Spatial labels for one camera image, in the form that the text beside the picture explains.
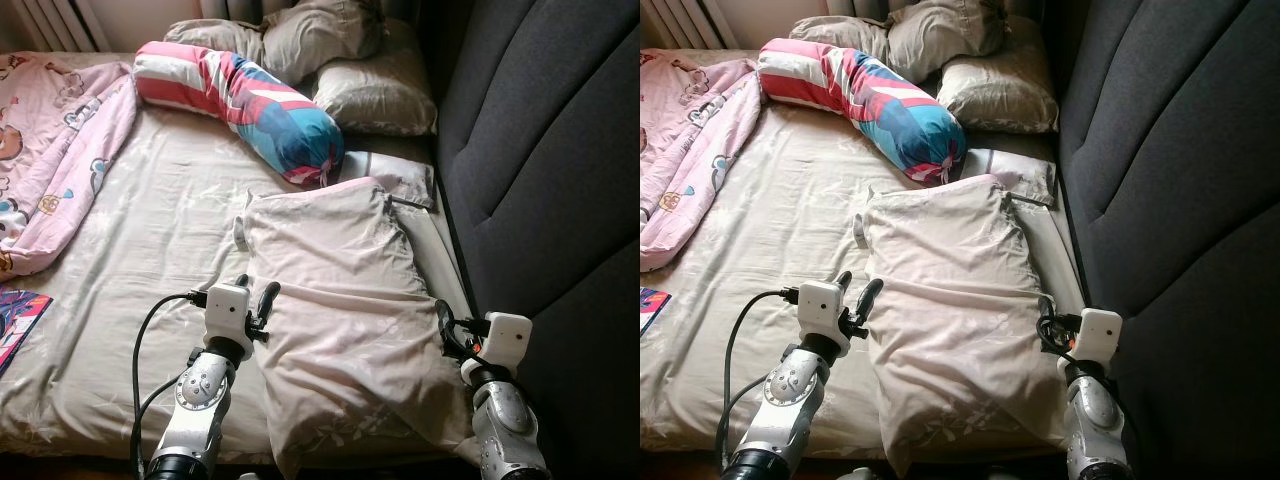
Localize large beige pillow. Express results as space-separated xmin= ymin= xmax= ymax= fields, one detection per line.
xmin=238 ymin=177 xmax=483 ymax=480
xmin=860 ymin=173 xmax=1089 ymax=479

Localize colourful comic book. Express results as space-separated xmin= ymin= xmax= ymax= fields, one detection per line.
xmin=0 ymin=288 xmax=53 ymax=376
xmin=640 ymin=288 xmax=673 ymax=336

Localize beige floral bed sheet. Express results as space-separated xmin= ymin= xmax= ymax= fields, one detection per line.
xmin=0 ymin=50 xmax=473 ymax=473
xmin=640 ymin=48 xmax=1089 ymax=471

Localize small white floral pillow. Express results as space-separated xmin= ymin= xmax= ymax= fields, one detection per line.
xmin=340 ymin=150 xmax=436 ymax=209
xmin=965 ymin=147 xmax=1058 ymax=206

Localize dark grey upholstered sofa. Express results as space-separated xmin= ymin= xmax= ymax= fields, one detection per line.
xmin=1052 ymin=0 xmax=1280 ymax=480
xmin=432 ymin=0 xmax=640 ymax=480

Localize red blue striped bolster pillow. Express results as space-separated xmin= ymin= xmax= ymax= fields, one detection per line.
xmin=133 ymin=42 xmax=346 ymax=189
xmin=757 ymin=38 xmax=969 ymax=186

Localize pink cartoon print blanket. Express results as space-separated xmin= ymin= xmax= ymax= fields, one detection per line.
xmin=0 ymin=52 xmax=139 ymax=279
xmin=640 ymin=52 xmax=766 ymax=273

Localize beige plump pillow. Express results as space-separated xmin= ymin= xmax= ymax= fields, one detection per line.
xmin=312 ymin=45 xmax=438 ymax=138
xmin=937 ymin=42 xmax=1061 ymax=134

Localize taupe flat pillow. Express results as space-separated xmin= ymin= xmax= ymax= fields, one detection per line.
xmin=165 ymin=18 xmax=266 ymax=61
xmin=788 ymin=15 xmax=891 ymax=56

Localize taupe crumpled pillow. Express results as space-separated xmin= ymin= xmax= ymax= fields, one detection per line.
xmin=885 ymin=0 xmax=1009 ymax=83
xmin=262 ymin=0 xmax=386 ymax=86

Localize pleated window curtain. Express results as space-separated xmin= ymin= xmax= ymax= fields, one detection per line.
xmin=8 ymin=0 xmax=111 ymax=53
xmin=195 ymin=0 xmax=301 ymax=26
xmin=820 ymin=0 xmax=921 ymax=21
xmin=645 ymin=0 xmax=736 ymax=51

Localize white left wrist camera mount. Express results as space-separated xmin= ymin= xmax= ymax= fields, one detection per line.
xmin=203 ymin=283 xmax=253 ymax=346
xmin=795 ymin=280 xmax=851 ymax=351

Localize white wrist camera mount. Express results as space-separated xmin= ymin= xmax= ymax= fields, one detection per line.
xmin=203 ymin=283 xmax=253 ymax=346
xmin=795 ymin=280 xmax=851 ymax=351
xmin=482 ymin=312 xmax=533 ymax=373
xmin=1072 ymin=308 xmax=1125 ymax=373

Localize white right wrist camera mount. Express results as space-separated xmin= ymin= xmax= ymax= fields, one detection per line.
xmin=1072 ymin=308 xmax=1125 ymax=373
xmin=482 ymin=312 xmax=533 ymax=373

